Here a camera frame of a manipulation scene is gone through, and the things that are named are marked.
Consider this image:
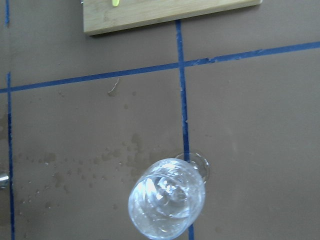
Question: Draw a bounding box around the clear wine glass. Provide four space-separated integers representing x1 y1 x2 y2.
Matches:
128 153 210 240

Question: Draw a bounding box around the bamboo cutting board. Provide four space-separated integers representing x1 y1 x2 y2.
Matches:
83 0 262 36

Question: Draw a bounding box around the yellow plastic knife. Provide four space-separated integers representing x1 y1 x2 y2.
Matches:
112 0 120 7

